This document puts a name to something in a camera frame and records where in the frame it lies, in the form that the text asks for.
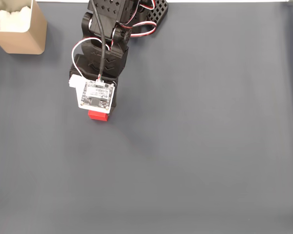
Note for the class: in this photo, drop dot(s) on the red cube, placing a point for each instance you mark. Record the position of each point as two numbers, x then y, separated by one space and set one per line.
97 116

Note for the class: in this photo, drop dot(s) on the grey table mat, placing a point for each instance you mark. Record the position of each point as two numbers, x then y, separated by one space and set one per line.
161 158

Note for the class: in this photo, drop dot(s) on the camera board on white mount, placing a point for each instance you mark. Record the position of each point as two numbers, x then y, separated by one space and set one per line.
96 95

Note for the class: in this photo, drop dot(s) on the white foam padding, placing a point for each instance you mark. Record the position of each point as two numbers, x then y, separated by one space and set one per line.
13 20

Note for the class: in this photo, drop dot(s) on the beige open box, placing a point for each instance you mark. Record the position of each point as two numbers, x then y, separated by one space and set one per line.
27 41

